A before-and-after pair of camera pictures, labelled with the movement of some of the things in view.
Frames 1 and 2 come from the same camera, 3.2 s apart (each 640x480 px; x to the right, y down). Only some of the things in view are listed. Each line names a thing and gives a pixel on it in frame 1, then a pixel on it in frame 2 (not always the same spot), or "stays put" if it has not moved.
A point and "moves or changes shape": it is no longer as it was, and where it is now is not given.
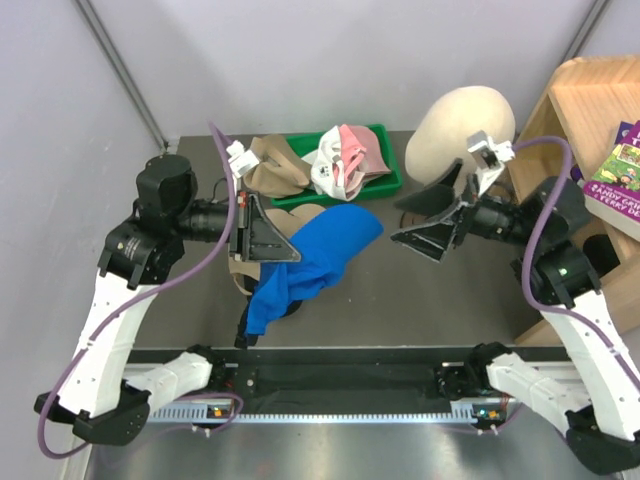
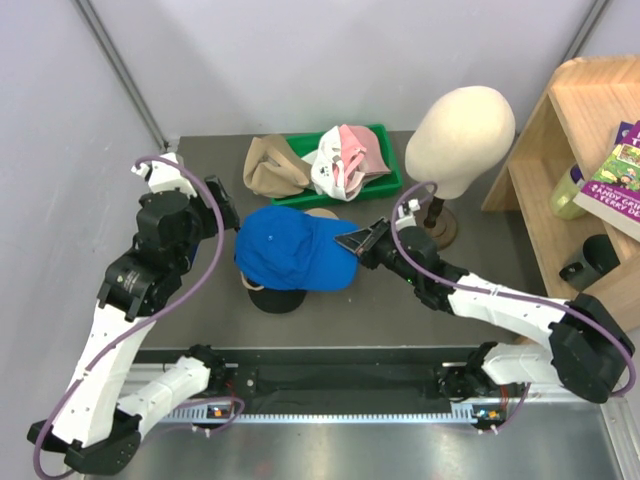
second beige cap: x=280 y=172 stays put
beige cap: x=289 y=223 to x=318 y=212
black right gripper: x=432 y=239 to x=358 y=241
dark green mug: x=599 y=250 stays put
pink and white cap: x=347 y=156 stays put
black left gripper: x=255 y=237 to x=212 y=223
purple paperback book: x=614 y=192 stays put
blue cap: x=326 y=245 moves or changes shape
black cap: x=243 y=339 to x=275 y=300
